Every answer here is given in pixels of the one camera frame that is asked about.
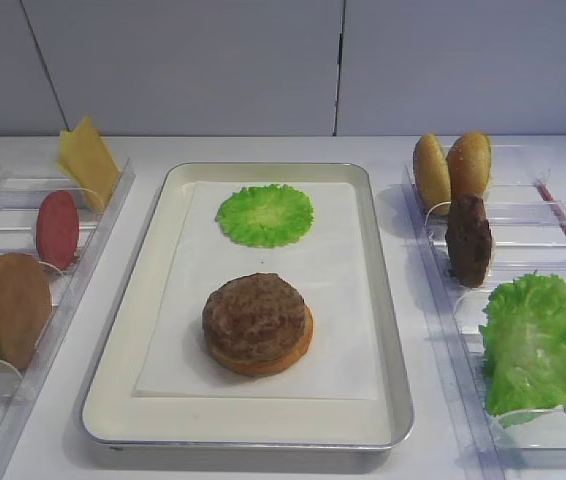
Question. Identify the sesame bun top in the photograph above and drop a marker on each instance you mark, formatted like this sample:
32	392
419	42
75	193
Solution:
469	164

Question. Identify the dark meat patty in rack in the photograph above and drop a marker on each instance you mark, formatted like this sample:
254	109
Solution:
469	240

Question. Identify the yellow cheese slice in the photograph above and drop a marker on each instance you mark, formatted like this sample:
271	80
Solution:
68	158
96	171

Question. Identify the large green lettuce leaf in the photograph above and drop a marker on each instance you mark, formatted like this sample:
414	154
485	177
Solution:
524	343

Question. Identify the clear acrylic right rack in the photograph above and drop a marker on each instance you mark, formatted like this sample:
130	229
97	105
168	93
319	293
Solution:
528	225

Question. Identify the cream metal serving tray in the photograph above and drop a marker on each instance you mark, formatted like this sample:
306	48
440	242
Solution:
115	413

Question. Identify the round green lettuce leaf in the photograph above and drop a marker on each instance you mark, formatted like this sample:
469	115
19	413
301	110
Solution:
266	216

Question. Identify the pale bun half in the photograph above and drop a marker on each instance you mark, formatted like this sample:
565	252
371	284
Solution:
431	175

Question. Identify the red tomato slice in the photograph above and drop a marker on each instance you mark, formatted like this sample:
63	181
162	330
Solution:
57	229

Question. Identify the yellow cheese slice in rack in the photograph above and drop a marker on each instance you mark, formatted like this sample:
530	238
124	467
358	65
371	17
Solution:
68	158

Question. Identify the white paper tray liner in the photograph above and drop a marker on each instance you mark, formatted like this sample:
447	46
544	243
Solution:
326	266

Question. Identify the bottom bun slice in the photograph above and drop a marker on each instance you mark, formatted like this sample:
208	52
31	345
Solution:
254	368

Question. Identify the clear acrylic left rack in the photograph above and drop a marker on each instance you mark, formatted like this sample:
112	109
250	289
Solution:
20	199

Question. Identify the clear acrylic rack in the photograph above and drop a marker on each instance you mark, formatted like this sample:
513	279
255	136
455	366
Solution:
20	199
528	225

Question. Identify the brown bun half left rack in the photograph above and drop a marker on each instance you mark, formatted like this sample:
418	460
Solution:
25	306

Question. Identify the brown cooked meat patty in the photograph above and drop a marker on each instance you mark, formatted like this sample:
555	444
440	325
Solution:
255	318

